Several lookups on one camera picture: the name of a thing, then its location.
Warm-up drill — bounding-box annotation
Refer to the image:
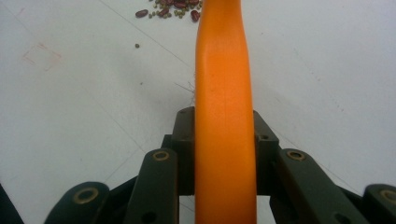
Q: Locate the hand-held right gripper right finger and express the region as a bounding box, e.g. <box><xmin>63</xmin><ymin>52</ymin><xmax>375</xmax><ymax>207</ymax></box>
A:
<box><xmin>252</xmin><ymin>110</ymin><xmax>280</xmax><ymax>196</ymax></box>

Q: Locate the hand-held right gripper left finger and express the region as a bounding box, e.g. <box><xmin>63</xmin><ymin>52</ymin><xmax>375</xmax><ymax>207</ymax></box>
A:
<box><xmin>161</xmin><ymin>106</ymin><xmax>196</xmax><ymax>196</ymax></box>

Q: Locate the orange plastic handle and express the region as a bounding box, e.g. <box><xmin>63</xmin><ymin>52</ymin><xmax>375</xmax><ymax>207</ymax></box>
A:
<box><xmin>174</xmin><ymin>0</ymin><xmax>258</xmax><ymax>224</ymax></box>

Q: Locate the pile of mixed beans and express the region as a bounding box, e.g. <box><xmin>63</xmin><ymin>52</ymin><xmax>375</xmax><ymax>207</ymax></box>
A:
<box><xmin>134</xmin><ymin>0</ymin><xmax>204</xmax><ymax>23</ymax></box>

